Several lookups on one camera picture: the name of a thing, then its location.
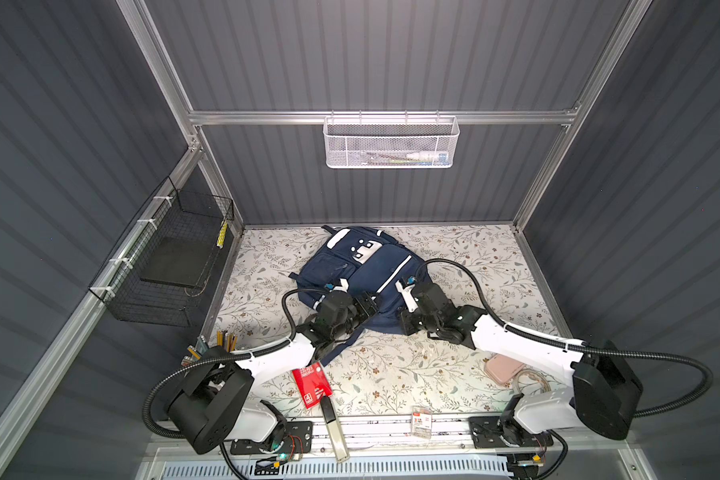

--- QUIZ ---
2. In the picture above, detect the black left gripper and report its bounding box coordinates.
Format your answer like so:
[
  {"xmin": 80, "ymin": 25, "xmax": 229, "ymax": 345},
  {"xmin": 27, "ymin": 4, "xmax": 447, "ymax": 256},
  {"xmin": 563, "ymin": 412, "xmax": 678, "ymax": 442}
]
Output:
[{"xmin": 331, "ymin": 290, "xmax": 381, "ymax": 344}]

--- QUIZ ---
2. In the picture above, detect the navy blue student backpack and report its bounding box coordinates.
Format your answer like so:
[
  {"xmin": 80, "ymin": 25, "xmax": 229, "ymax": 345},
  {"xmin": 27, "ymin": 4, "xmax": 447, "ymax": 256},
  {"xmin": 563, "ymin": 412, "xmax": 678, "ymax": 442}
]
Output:
[{"xmin": 289, "ymin": 225, "xmax": 429, "ymax": 365}]

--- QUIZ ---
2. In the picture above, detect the red notebook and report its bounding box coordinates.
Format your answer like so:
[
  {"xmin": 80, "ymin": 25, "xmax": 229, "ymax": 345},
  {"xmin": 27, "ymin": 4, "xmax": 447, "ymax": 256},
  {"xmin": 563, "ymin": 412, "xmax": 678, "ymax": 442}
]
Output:
[{"xmin": 292, "ymin": 362, "xmax": 333, "ymax": 409}]

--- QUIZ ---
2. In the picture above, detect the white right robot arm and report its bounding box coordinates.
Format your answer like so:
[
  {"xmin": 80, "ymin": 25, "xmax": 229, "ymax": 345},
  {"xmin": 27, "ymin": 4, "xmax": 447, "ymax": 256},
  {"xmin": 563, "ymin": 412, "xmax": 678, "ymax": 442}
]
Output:
[{"xmin": 395, "ymin": 266, "xmax": 714, "ymax": 447}]

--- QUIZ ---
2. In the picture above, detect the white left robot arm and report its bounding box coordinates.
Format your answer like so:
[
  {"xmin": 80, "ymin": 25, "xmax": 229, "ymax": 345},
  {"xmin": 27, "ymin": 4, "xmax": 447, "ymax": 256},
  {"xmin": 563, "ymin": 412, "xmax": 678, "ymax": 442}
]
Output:
[{"xmin": 141, "ymin": 288, "xmax": 381, "ymax": 454}]

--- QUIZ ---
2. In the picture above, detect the pink pouch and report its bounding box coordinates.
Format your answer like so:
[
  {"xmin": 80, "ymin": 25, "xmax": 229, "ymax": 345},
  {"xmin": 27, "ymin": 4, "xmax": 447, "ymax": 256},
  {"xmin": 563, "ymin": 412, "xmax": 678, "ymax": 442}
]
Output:
[{"xmin": 484, "ymin": 354, "xmax": 526, "ymax": 385}]

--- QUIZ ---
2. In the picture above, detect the small clear packet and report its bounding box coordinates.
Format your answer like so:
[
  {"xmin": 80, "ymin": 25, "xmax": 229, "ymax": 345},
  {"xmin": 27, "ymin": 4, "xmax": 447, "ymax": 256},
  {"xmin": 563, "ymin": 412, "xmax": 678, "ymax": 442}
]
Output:
[{"xmin": 411, "ymin": 406, "xmax": 433, "ymax": 439}]

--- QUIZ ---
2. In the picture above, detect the pink cup with pencils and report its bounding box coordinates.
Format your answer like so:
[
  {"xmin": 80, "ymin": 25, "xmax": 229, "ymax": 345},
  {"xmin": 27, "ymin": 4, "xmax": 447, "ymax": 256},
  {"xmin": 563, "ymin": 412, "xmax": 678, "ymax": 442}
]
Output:
[{"xmin": 180, "ymin": 329, "xmax": 238, "ymax": 367}]

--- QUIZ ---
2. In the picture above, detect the black silver stapler tool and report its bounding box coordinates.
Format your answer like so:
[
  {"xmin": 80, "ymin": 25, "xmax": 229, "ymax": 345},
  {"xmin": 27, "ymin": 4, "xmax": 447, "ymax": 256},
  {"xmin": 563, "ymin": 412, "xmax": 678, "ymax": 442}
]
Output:
[{"xmin": 320, "ymin": 396, "xmax": 350, "ymax": 463}]

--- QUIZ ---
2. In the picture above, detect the white tube in basket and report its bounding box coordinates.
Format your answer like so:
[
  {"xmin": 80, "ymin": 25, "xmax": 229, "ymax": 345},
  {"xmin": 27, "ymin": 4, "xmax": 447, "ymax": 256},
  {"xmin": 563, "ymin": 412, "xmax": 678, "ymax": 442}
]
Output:
[{"xmin": 406, "ymin": 151, "xmax": 449, "ymax": 165}]

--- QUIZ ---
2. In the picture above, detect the coiled beige cable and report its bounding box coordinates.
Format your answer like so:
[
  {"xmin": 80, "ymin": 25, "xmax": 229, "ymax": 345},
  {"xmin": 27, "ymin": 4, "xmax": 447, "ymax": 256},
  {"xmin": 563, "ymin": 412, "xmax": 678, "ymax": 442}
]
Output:
[{"xmin": 512, "ymin": 368, "xmax": 553, "ymax": 397}]

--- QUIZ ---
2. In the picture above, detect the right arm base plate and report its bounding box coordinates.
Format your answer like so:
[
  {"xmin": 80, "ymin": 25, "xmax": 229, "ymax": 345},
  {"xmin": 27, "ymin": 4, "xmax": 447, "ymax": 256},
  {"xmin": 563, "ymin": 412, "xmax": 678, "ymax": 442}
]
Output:
[{"xmin": 467, "ymin": 415, "xmax": 555, "ymax": 449}]

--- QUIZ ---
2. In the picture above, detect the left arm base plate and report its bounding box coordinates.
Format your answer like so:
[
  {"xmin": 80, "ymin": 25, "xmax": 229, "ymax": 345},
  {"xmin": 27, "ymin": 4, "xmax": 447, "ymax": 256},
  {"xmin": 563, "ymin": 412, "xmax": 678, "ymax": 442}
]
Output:
[{"xmin": 229, "ymin": 421, "xmax": 314, "ymax": 455}]

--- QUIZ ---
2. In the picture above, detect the white wire mesh basket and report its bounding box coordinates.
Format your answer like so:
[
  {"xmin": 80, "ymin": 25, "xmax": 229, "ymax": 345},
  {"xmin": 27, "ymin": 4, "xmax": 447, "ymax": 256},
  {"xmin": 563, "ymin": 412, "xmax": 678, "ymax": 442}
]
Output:
[{"xmin": 322, "ymin": 114, "xmax": 460, "ymax": 169}]

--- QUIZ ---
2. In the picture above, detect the black wire wall basket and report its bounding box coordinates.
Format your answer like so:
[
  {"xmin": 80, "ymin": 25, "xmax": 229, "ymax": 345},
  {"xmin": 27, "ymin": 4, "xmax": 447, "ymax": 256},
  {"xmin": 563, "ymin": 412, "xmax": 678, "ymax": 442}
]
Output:
[{"xmin": 89, "ymin": 182, "xmax": 235, "ymax": 328}]

